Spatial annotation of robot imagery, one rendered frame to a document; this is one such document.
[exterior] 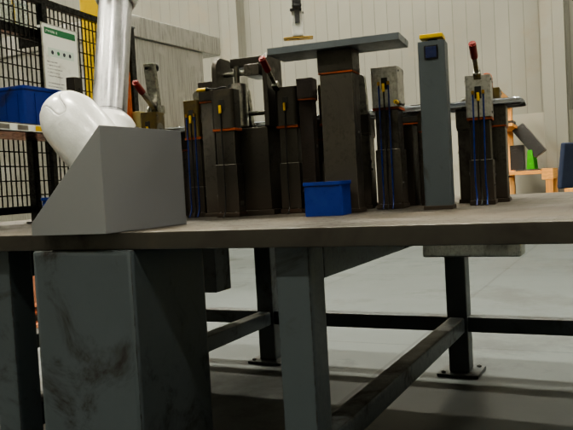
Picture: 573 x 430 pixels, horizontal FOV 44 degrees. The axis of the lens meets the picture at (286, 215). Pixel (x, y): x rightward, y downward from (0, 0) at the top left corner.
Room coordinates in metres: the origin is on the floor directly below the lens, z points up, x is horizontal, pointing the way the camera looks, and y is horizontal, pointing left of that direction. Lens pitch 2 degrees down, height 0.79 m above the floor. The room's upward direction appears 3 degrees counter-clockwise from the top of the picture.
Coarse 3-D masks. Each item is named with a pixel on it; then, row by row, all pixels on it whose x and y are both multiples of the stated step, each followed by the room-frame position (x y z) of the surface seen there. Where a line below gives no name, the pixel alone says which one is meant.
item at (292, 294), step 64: (0, 256) 1.86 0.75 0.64; (256, 256) 3.18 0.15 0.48; (320, 256) 1.53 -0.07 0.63; (448, 256) 2.52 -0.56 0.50; (512, 256) 2.43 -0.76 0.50; (0, 320) 1.87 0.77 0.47; (256, 320) 3.03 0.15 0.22; (320, 320) 1.51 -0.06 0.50; (384, 320) 2.94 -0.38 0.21; (448, 320) 2.74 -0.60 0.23; (512, 320) 2.71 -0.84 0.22; (0, 384) 1.88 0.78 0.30; (320, 384) 1.50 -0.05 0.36; (384, 384) 1.93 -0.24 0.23
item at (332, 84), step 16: (352, 48) 1.96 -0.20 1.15; (320, 64) 1.98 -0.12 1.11; (336, 64) 1.96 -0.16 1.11; (352, 64) 1.95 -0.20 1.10; (320, 80) 1.99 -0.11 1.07; (336, 80) 1.97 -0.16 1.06; (352, 80) 1.96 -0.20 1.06; (336, 96) 1.97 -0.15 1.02; (352, 96) 1.95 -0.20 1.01; (336, 112) 1.97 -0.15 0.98; (352, 112) 1.96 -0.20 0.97; (336, 128) 1.97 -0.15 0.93; (352, 128) 1.96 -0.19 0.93; (336, 144) 1.97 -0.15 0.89; (352, 144) 1.96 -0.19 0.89; (336, 160) 1.97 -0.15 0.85; (352, 160) 1.96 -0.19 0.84; (336, 176) 1.97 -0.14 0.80; (352, 176) 1.96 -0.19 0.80; (352, 192) 1.96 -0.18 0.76; (352, 208) 1.96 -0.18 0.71
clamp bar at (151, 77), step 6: (144, 66) 2.40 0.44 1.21; (150, 66) 2.39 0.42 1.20; (156, 66) 2.43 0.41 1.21; (144, 72) 2.40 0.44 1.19; (150, 72) 2.40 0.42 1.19; (156, 72) 2.41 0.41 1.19; (150, 78) 2.40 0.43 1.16; (156, 78) 2.41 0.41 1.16; (150, 84) 2.40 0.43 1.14; (156, 84) 2.40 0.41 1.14; (150, 90) 2.41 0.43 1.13; (156, 90) 2.40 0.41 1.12; (150, 96) 2.41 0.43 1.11; (156, 96) 2.40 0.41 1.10; (156, 102) 2.41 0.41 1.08; (150, 108) 2.42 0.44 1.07
